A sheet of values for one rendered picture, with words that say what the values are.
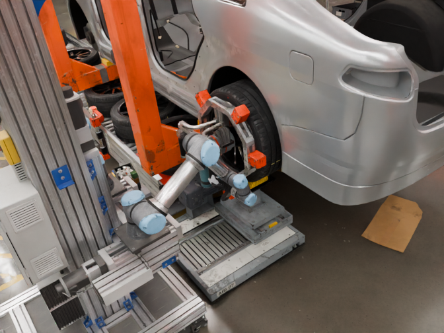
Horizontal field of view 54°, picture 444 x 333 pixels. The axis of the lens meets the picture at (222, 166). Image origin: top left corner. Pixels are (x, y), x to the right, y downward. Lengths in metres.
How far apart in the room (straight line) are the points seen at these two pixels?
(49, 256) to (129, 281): 0.40
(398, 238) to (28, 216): 2.46
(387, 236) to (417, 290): 0.49
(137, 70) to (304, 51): 1.13
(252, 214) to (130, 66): 1.34
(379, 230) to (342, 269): 0.49
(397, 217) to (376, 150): 1.45
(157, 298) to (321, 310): 1.02
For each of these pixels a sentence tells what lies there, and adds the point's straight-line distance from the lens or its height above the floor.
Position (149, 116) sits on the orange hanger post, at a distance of 3.00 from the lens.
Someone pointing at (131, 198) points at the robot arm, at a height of 1.05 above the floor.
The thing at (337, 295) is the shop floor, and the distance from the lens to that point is 3.00.
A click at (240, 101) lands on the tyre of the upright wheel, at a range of 2.65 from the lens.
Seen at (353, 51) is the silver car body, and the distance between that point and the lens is 2.03.
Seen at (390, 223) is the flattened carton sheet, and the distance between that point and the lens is 3.52.
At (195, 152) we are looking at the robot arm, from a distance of 2.07.
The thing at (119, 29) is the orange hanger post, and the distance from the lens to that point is 2.76.
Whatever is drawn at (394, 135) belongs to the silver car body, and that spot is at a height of 1.22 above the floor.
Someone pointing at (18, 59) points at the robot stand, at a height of 1.78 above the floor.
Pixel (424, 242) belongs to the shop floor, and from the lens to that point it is 3.45.
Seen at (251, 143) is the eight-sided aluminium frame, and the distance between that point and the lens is 2.62.
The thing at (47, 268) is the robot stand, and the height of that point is 0.82.
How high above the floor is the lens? 2.33
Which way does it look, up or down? 34 degrees down
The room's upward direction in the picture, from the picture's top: 7 degrees counter-clockwise
